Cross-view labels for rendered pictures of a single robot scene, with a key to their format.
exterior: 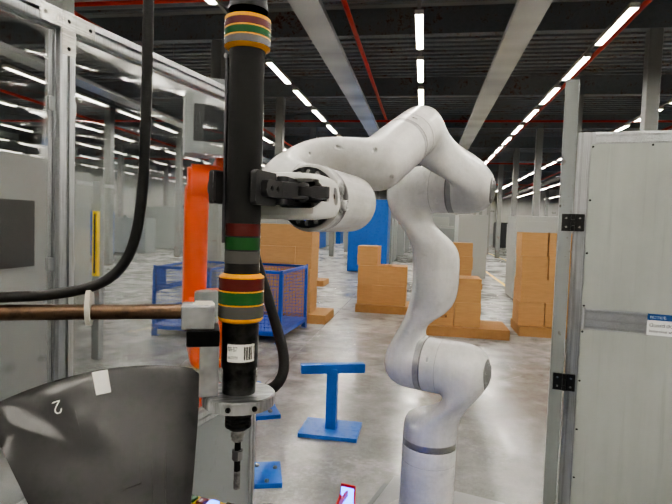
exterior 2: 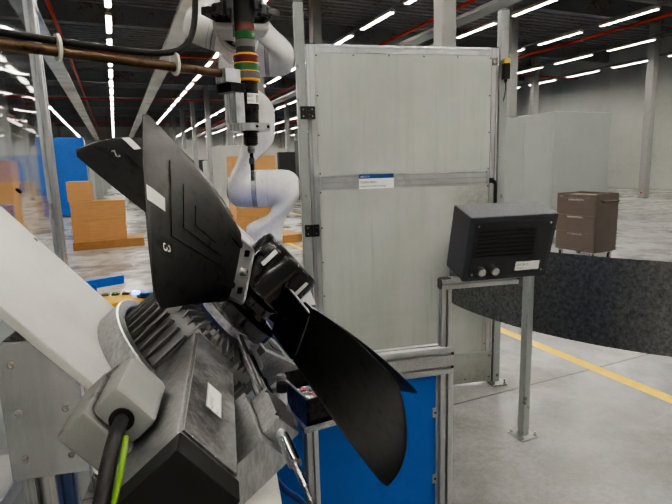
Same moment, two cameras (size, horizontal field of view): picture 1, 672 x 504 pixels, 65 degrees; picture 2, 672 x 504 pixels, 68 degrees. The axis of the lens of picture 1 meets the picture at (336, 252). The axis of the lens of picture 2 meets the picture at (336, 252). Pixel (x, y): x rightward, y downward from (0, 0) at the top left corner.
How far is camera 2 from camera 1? 0.61 m
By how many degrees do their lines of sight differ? 33
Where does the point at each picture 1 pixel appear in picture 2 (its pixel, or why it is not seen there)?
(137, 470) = not seen: hidden behind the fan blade
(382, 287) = (100, 222)
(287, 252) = not seen: outside the picture
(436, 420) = (272, 221)
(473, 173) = (284, 44)
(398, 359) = (240, 185)
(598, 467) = (338, 285)
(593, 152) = (316, 59)
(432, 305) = (261, 142)
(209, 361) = (240, 101)
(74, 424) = (132, 163)
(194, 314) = (231, 72)
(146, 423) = not seen: hidden behind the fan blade
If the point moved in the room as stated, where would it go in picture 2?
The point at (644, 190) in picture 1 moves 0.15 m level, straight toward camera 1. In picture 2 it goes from (350, 88) to (352, 83)
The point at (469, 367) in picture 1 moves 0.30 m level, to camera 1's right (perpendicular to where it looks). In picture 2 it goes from (290, 181) to (367, 178)
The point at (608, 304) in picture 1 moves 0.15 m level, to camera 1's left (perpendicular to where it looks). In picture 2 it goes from (335, 171) to (311, 172)
